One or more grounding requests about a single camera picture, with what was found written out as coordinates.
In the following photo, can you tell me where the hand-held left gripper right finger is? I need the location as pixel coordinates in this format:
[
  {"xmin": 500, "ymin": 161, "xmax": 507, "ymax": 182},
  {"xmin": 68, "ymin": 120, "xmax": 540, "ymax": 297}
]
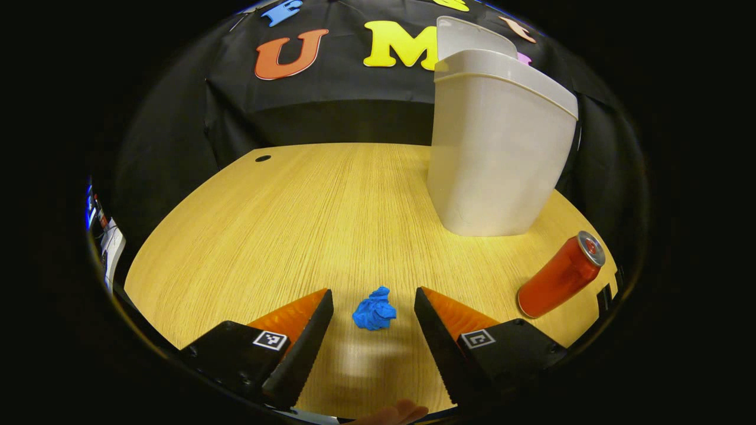
[{"xmin": 413, "ymin": 287, "xmax": 569, "ymax": 408}]

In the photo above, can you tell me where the white side table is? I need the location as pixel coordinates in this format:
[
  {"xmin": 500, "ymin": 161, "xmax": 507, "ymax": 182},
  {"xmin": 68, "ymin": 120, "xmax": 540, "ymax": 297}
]
[{"xmin": 102, "ymin": 217, "xmax": 127, "ymax": 291}]

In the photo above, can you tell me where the computer monitor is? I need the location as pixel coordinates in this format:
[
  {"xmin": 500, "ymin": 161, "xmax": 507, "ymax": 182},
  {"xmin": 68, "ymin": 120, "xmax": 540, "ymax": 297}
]
[{"xmin": 86, "ymin": 184, "xmax": 110, "ymax": 232}]

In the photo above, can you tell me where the black backdrop cloth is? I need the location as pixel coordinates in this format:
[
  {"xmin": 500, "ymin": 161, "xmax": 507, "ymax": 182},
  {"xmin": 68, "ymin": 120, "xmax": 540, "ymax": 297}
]
[{"xmin": 106, "ymin": 0, "xmax": 650, "ymax": 278}]

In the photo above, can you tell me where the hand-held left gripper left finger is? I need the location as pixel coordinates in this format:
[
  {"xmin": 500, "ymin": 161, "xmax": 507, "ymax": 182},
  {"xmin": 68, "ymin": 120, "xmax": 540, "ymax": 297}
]
[{"xmin": 177, "ymin": 288, "xmax": 334, "ymax": 412}]

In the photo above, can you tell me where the white desktop garbage bin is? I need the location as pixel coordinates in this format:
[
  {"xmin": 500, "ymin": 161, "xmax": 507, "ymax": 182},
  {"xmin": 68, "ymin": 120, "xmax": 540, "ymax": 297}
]
[{"xmin": 426, "ymin": 16, "xmax": 579, "ymax": 237}]

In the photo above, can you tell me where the red pop can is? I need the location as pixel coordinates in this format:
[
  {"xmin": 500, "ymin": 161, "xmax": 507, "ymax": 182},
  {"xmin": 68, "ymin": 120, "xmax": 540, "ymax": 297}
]
[{"xmin": 517, "ymin": 231, "xmax": 607, "ymax": 319}]

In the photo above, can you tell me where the blue paper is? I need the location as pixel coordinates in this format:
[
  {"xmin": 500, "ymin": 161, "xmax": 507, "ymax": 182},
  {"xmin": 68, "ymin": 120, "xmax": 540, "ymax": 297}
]
[{"xmin": 352, "ymin": 286, "xmax": 397, "ymax": 332}]

